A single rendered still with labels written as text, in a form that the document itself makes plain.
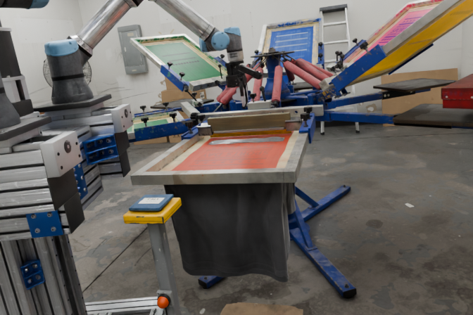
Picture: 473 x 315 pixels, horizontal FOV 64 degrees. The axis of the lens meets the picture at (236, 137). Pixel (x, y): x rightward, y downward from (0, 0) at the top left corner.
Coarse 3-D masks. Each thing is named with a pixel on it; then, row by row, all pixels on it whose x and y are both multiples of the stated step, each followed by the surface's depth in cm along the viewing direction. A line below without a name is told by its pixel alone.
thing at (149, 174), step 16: (176, 144) 170; (192, 144) 179; (304, 144) 146; (160, 160) 148; (288, 160) 128; (144, 176) 132; (160, 176) 130; (176, 176) 128; (192, 176) 127; (208, 176) 125; (224, 176) 124; (240, 176) 122; (256, 176) 121; (272, 176) 119; (288, 176) 118
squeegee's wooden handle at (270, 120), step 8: (280, 112) 176; (288, 112) 174; (208, 120) 185; (216, 120) 184; (224, 120) 183; (232, 120) 181; (240, 120) 180; (248, 120) 179; (256, 120) 178; (264, 120) 177; (272, 120) 176; (280, 120) 175; (216, 128) 185; (224, 128) 184; (232, 128) 182; (240, 128) 181; (248, 128) 180; (256, 128) 179
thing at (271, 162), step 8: (256, 136) 180; (264, 136) 179; (272, 136) 177; (280, 136) 175; (288, 136) 173; (280, 144) 162; (272, 152) 152; (280, 152) 151; (272, 160) 141; (224, 168) 139; (232, 168) 138; (240, 168) 137; (248, 168) 136; (256, 168) 135
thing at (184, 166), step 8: (232, 136) 186; (240, 136) 184; (248, 136) 182; (224, 144) 174; (232, 144) 172; (200, 152) 166; (184, 160) 156; (192, 160) 154; (176, 168) 147; (184, 168) 145; (192, 168) 144; (200, 168) 143; (208, 168) 142; (216, 168) 140
